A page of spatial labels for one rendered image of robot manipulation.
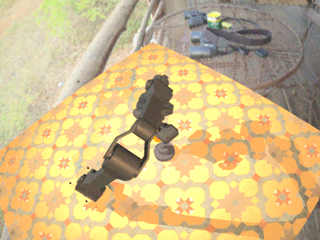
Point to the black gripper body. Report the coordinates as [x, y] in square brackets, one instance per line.
[166, 132]

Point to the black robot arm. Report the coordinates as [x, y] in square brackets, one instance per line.
[120, 163]

